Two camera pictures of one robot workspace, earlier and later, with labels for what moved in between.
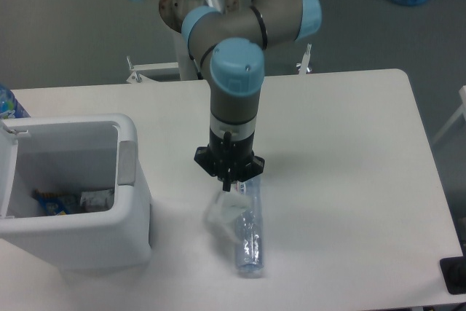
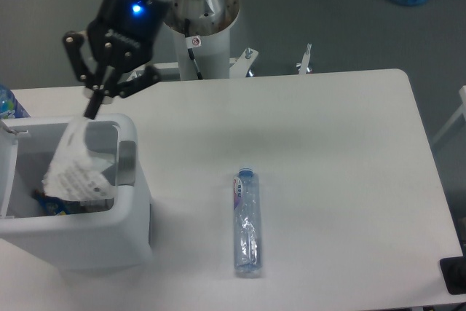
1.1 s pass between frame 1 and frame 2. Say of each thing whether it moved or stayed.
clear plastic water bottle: stayed
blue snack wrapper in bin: stayed
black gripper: moved
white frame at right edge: stayed
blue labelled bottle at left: stayed
